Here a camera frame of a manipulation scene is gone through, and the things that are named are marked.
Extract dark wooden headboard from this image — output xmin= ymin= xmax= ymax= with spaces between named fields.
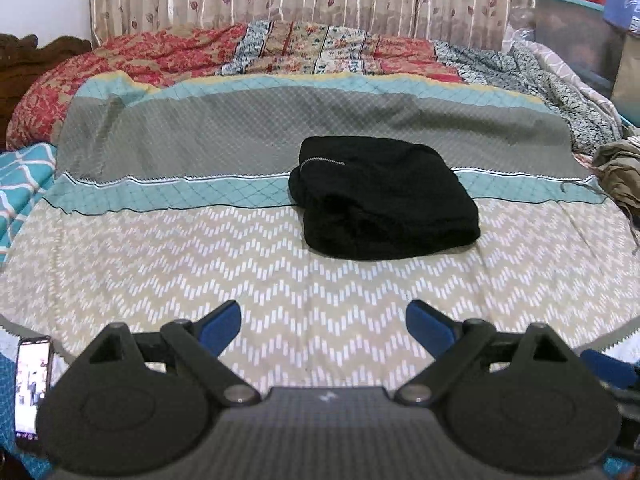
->
xmin=0 ymin=33 xmax=94 ymax=152

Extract teal white lattice cloth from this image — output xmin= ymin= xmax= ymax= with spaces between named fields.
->
xmin=0 ymin=141 xmax=59 ymax=263

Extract red floral quilt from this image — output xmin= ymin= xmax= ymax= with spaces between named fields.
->
xmin=6 ymin=20 xmax=463 ymax=151

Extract blue plastic bag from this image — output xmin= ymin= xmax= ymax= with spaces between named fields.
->
xmin=603 ymin=0 xmax=640 ymax=37

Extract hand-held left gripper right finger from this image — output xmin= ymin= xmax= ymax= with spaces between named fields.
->
xmin=395 ymin=300 xmax=581 ymax=408

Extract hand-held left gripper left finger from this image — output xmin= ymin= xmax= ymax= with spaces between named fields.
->
xmin=75 ymin=300 xmax=261 ymax=408

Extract tan cloth bag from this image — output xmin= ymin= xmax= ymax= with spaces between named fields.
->
xmin=611 ymin=30 xmax=640 ymax=128

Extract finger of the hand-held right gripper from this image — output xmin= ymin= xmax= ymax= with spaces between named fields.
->
xmin=580 ymin=350 xmax=640 ymax=391

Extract clear plastic storage bin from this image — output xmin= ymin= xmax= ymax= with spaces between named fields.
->
xmin=531 ymin=0 xmax=627 ymax=102

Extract olive green garment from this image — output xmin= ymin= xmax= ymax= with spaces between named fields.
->
xmin=591 ymin=136 xmax=640 ymax=247

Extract black white patterned sheet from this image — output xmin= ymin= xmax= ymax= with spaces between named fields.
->
xmin=432 ymin=39 xmax=623 ymax=157

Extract grey teal zigzag bedspread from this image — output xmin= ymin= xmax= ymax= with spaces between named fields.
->
xmin=0 ymin=71 xmax=640 ymax=396

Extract black smartphone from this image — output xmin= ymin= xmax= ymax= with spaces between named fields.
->
xmin=14 ymin=335 xmax=54 ymax=457

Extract black pants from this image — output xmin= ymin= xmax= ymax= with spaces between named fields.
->
xmin=288 ymin=135 xmax=482 ymax=262

